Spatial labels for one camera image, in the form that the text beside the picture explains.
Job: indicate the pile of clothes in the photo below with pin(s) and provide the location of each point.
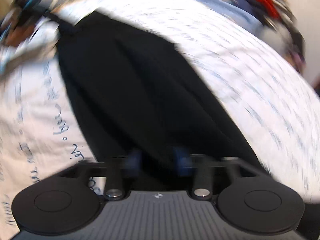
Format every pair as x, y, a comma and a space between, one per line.
277, 15

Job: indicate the black pants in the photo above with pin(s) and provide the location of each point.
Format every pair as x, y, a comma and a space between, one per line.
131, 91

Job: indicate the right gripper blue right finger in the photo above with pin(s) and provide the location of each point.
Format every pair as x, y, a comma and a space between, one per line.
197, 173

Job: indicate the white script-print bed sheet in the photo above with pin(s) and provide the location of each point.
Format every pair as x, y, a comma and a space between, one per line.
275, 108

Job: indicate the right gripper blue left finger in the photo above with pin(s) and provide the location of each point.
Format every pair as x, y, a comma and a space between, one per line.
119, 171

